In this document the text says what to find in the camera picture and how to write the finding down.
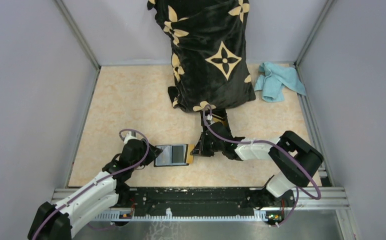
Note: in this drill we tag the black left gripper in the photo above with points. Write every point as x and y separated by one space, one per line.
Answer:
153 152

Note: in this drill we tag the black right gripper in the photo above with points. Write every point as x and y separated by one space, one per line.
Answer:
206 135

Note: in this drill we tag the gold credit card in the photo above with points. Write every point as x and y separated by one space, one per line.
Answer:
189 156

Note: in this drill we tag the black credit card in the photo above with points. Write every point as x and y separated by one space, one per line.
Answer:
178 153

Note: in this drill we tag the light blue cloth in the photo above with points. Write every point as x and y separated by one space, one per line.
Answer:
274 78

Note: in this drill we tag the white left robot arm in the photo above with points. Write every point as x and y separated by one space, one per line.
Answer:
64 219

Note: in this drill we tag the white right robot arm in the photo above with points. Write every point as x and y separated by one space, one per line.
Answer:
297 160

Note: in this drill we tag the black plastic card box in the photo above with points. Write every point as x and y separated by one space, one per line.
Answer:
218 115

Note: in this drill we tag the black floral plush blanket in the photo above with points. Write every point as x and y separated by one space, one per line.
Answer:
208 52

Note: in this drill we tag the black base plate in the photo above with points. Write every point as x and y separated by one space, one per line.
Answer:
200 202

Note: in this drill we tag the aluminium frame rail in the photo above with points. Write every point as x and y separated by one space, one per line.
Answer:
331 199

